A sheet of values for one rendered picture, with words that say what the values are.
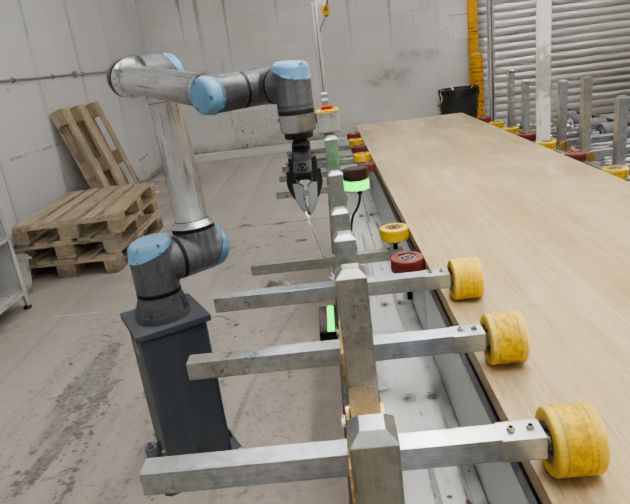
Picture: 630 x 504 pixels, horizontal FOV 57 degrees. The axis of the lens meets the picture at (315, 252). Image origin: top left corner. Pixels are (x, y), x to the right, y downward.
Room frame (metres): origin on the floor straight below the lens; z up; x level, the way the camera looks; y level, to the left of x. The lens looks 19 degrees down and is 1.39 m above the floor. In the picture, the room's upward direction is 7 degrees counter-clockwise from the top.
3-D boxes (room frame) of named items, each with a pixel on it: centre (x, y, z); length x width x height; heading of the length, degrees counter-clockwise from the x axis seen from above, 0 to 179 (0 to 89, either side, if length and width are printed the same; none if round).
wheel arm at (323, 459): (0.56, -0.02, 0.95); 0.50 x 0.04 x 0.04; 87
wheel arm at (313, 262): (1.56, -0.03, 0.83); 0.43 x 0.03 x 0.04; 87
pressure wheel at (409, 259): (1.30, -0.22, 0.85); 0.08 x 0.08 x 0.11
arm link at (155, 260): (1.87, 0.54, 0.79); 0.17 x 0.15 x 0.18; 129
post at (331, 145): (1.60, -0.08, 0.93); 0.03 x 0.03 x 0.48; 87
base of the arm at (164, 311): (1.86, 0.55, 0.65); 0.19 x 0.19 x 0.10
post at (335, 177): (1.35, -0.07, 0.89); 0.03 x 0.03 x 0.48; 87
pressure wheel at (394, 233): (1.55, -0.23, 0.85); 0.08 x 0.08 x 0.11
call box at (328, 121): (1.86, -0.09, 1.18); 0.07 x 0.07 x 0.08; 87
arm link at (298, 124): (1.46, 0.00, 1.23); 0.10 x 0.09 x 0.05; 88
